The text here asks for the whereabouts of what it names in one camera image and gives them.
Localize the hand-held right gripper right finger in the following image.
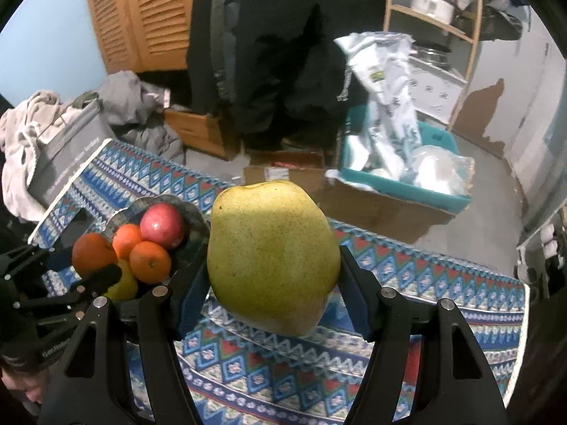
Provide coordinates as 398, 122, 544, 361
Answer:
337, 245, 508, 425

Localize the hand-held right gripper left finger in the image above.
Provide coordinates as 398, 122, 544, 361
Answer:
38, 251, 214, 425

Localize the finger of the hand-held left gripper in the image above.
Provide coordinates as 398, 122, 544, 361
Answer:
0, 243, 75, 285
18, 265, 123, 316

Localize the yellow fruit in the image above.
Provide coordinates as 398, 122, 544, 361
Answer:
104, 259, 139, 301

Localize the small tangerine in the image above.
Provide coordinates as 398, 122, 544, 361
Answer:
112, 223, 145, 261
72, 232, 119, 279

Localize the large orange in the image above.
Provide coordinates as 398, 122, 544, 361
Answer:
129, 240, 173, 284

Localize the scalloped glass plate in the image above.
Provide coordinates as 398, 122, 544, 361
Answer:
103, 195, 211, 315

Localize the large red apple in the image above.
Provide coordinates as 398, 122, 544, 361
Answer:
140, 203, 185, 251

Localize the green pear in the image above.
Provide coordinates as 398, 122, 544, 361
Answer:
207, 181, 342, 337

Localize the person's left hand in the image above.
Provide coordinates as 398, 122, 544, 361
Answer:
0, 361, 46, 408

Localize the blue patterned tablecloth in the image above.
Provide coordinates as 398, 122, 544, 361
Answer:
33, 138, 530, 425

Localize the large cardboard box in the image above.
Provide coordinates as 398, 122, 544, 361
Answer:
319, 172, 457, 244

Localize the grey box with white print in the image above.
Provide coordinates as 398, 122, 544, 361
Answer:
27, 100, 117, 204

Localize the open flat cardboard box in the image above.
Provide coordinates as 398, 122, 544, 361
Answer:
243, 151, 329, 198

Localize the teal plastic basket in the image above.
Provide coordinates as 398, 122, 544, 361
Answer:
339, 110, 472, 213

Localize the white towel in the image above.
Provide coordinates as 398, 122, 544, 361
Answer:
0, 91, 78, 222

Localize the clear plastic bag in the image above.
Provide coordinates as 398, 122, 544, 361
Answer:
410, 146, 475, 196

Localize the grey garment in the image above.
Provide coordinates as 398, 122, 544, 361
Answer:
95, 71, 187, 164

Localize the shoe rack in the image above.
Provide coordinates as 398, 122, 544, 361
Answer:
516, 206, 567, 302

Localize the tall white printed bag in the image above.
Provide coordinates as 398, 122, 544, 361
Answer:
334, 32, 421, 178

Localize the white patterned cabinet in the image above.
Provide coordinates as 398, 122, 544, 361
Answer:
408, 55, 470, 120

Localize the black hanging coat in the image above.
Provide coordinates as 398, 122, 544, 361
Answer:
230, 0, 386, 152

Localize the wooden louvered closet door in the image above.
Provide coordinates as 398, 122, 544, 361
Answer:
124, 0, 200, 72
83, 0, 142, 74

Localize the small metal pot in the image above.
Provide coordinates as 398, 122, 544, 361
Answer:
416, 42, 450, 67

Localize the dark grey hanging jacket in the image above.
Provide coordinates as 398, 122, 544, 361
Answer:
186, 0, 249, 116

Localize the wooden shelf rack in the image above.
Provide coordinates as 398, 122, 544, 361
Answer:
383, 0, 485, 131

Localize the large metal pot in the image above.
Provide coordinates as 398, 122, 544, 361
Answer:
410, 0, 457, 23

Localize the dark clothes pile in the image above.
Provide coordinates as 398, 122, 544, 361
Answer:
481, 0, 532, 40

